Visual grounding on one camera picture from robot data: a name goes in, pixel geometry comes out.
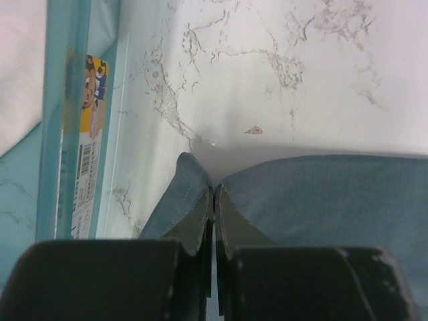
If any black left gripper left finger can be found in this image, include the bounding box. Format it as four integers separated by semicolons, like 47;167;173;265
1;189;213;320

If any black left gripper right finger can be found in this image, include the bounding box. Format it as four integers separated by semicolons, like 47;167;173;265
215;186;421;320

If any teal plastic bin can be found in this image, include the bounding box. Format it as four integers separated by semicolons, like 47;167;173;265
1;1;121;286

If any yellow cartoon sticker label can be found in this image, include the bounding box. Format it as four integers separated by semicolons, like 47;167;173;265
71;55;108;239

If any grey-blue t-shirt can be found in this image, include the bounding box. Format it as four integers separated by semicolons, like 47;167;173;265
141;152;427;320

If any crumpled white t-shirt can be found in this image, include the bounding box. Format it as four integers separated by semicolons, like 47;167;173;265
1;1;47;154

